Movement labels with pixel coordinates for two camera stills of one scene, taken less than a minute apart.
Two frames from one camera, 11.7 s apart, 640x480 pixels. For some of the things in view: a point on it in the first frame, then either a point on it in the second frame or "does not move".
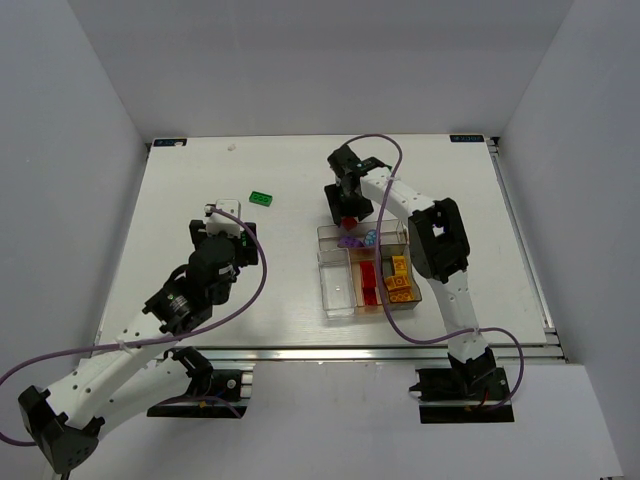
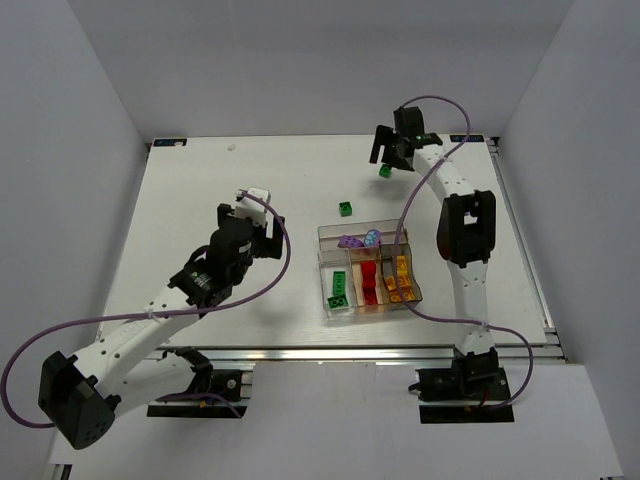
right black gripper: x=347 y=205 → x=393 y=146
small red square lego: x=349 y=222 → x=368 y=268
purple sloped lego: x=350 y=241 does not move
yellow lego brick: x=401 y=295 does not move
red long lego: x=370 y=296 does not move
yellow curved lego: x=400 y=265 does not move
